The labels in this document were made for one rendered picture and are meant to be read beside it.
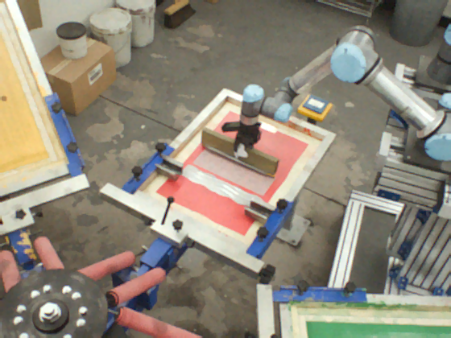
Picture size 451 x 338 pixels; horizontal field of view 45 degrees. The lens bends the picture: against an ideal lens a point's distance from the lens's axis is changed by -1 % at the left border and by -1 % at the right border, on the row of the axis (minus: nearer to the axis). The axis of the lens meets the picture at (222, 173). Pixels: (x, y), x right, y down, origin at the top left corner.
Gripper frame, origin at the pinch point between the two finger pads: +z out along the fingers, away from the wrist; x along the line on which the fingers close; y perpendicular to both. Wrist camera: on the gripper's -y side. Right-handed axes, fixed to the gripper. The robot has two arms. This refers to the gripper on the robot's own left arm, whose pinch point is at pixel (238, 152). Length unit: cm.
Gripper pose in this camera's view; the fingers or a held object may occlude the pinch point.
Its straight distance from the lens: 232.1
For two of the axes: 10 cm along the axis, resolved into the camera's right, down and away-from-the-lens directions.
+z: -0.9, 6.6, 7.4
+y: 8.6, 4.3, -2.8
